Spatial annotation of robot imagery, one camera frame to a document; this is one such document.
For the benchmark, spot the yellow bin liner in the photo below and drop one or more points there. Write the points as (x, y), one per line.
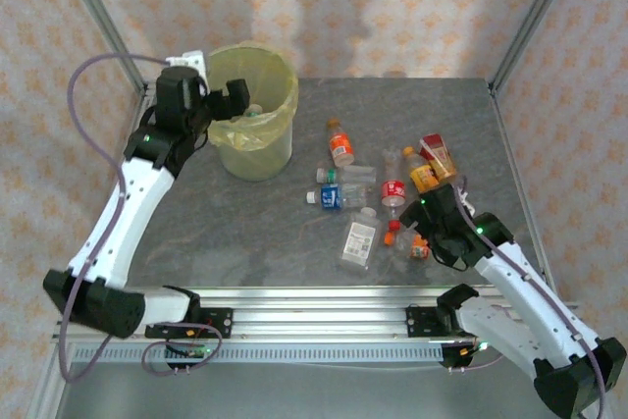
(275, 90)

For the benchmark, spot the aluminium frame post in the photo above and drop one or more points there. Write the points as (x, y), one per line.
(539, 7)
(97, 7)

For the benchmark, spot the clear plastic bin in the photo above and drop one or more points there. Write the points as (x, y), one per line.
(255, 164)

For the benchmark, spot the grey metal shelf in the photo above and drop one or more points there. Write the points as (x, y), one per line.
(319, 394)

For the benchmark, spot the red label cola bottle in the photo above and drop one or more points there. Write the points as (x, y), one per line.
(394, 189)

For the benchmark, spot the aluminium frame leg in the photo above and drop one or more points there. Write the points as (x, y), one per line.
(49, 389)

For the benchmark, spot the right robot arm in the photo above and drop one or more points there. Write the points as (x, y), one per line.
(530, 291)

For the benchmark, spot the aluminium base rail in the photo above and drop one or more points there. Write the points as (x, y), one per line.
(319, 313)

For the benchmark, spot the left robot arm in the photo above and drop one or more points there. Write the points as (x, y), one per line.
(122, 223)

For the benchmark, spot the square clear white label bottle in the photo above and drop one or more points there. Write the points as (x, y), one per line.
(359, 241)

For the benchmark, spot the yellow label orange juice bottle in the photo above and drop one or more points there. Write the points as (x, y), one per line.
(423, 174)

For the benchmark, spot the orange label brown cap bottle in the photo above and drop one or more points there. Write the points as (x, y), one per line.
(340, 144)

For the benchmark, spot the small blue label water bottle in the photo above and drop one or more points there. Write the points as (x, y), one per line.
(332, 196)

